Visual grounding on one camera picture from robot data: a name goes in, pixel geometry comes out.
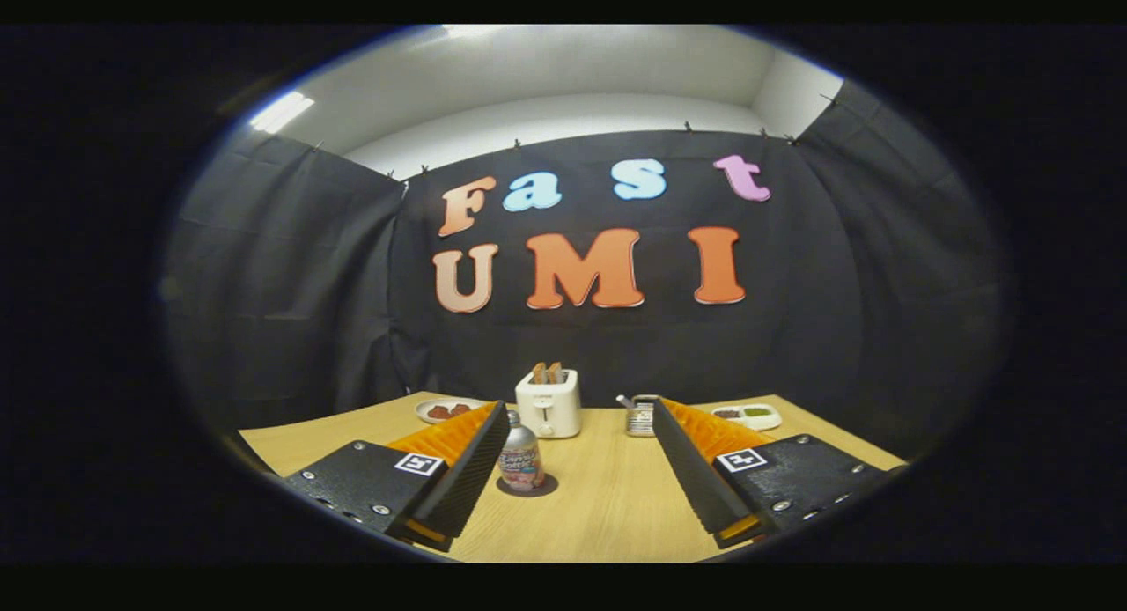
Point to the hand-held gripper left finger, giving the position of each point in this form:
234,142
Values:
467,479

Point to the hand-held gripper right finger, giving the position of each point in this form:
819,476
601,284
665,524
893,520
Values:
696,479

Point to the silver juice bottle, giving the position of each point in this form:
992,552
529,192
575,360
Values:
521,457

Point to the dark brown round coaster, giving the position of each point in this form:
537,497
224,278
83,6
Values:
550,485

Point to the small plate with red food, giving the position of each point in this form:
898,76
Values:
445,410

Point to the white divided snack tray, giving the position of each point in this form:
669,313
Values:
748,415

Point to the wooden table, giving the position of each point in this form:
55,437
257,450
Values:
607,505

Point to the white toaster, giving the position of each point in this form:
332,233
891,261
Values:
548,408

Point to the toast slice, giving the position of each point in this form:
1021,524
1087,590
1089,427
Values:
539,373
556,372

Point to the black backdrop cloth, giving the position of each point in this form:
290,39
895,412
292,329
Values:
880,285

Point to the small ceiling light panel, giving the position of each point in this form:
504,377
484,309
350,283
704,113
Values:
282,112

